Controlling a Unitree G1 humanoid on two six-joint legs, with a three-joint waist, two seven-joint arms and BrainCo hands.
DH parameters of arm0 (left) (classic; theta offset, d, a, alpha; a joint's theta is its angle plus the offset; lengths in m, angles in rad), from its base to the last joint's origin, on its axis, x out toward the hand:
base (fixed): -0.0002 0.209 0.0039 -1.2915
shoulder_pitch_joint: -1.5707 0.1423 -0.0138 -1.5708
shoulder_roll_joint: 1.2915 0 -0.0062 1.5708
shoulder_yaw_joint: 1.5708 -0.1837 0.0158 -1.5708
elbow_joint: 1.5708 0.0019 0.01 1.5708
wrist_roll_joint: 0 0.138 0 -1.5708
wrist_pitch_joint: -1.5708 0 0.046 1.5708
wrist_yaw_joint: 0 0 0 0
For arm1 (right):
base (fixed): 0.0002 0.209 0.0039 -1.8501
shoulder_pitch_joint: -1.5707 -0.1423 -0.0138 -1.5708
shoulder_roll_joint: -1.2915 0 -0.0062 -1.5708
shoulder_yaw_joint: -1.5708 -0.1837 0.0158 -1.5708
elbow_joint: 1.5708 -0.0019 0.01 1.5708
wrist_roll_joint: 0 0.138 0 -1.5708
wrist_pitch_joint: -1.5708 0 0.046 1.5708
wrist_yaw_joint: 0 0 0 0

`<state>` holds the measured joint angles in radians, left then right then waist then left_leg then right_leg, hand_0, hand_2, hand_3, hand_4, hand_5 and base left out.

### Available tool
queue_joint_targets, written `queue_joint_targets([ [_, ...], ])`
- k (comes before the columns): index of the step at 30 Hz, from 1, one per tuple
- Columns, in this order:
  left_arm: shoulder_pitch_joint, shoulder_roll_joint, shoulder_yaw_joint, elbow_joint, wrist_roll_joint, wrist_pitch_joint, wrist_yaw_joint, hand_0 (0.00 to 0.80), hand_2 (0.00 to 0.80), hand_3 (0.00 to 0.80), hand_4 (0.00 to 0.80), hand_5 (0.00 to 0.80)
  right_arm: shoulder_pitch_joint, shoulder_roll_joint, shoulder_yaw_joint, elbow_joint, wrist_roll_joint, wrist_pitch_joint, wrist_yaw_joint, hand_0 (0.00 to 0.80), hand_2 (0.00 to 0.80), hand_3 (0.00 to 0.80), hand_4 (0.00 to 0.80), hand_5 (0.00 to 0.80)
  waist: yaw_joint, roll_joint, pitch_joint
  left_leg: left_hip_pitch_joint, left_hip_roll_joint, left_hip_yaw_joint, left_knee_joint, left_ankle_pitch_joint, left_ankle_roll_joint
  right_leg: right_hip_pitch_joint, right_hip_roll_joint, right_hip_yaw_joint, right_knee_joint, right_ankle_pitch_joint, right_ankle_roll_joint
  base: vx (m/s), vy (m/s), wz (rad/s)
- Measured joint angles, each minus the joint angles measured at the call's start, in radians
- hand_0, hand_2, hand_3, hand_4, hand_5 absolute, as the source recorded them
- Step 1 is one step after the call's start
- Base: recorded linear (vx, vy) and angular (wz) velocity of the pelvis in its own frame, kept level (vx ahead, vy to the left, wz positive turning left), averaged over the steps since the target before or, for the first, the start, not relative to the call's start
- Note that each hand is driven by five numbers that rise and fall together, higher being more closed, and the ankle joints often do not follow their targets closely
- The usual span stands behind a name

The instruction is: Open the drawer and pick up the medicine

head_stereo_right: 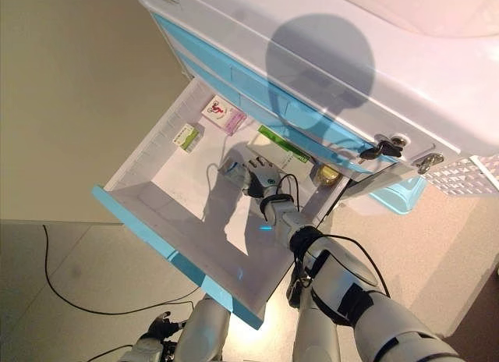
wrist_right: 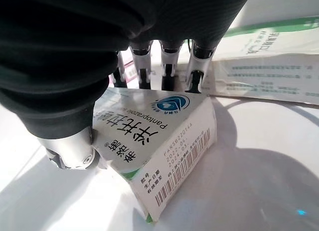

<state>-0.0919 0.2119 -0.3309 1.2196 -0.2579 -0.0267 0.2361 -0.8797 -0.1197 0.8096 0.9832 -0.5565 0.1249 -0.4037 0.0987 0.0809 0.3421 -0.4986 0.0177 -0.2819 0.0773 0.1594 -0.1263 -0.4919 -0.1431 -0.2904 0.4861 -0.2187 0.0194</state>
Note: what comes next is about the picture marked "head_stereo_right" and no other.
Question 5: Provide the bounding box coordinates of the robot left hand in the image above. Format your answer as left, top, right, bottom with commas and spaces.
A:
147, 311, 186, 342

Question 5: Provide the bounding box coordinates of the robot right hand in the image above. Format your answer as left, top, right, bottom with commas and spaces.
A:
241, 155, 282, 199

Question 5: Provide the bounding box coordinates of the white medicine box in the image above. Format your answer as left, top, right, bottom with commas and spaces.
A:
218, 158, 253, 187

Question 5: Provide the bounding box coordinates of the blue-front cart drawer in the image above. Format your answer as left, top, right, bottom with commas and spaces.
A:
91, 77, 352, 331

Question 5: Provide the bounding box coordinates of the pink medicine box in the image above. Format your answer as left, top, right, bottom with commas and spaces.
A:
224, 108, 247, 136

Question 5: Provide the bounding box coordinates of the long green white box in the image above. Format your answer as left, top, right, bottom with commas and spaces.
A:
257, 124, 312, 170

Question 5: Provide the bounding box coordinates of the gold lid jar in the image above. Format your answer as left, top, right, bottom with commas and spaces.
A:
314, 165, 341, 186

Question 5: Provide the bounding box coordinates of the white box with red print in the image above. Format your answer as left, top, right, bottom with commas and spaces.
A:
201, 95, 232, 128

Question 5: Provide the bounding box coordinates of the small green white box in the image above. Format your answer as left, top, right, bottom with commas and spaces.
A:
172, 122, 204, 154

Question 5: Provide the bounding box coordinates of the black key bunch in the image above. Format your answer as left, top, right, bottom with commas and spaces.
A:
359, 134, 409, 160

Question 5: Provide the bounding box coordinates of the blue cart side bin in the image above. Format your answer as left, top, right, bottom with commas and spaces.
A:
368, 177, 428, 215

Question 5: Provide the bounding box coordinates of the robot right leg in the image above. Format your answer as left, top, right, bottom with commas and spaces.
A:
296, 295, 340, 362

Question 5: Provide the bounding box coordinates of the metal cart latch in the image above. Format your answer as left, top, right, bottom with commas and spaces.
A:
415, 153, 445, 175

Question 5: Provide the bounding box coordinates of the white blue medical cart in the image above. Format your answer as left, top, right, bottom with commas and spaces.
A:
130, 0, 499, 215

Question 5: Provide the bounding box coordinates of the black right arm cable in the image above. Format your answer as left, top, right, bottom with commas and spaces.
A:
272, 173, 391, 300

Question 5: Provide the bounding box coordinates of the black floor cable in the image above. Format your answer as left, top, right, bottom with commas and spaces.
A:
41, 224, 194, 315

